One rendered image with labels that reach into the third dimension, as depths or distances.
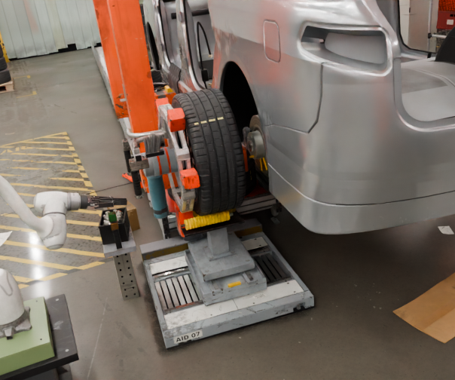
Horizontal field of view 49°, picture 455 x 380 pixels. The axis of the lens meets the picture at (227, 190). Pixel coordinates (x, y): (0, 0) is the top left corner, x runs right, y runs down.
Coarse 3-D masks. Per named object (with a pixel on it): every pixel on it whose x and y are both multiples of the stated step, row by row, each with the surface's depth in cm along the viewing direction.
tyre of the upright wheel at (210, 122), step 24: (192, 96) 249; (216, 96) 248; (192, 120) 237; (216, 120) 239; (192, 144) 236; (216, 144) 236; (240, 144) 239; (216, 168) 237; (240, 168) 241; (216, 192) 244; (240, 192) 249
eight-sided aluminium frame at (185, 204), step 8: (168, 104) 262; (160, 112) 259; (160, 120) 269; (160, 128) 277; (168, 128) 244; (184, 136) 239; (176, 144) 237; (184, 144) 238; (176, 152) 236; (184, 152) 236; (176, 160) 237; (184, 160) 237; (168, 176) 288; (176, 176) 285; (176, 192) 280; (184, 192) 243; (192, 192) 245; (176, 200) 274; (184, 200) 247; (192, 200) 251; (184, 208) 259; (192, 208) 262
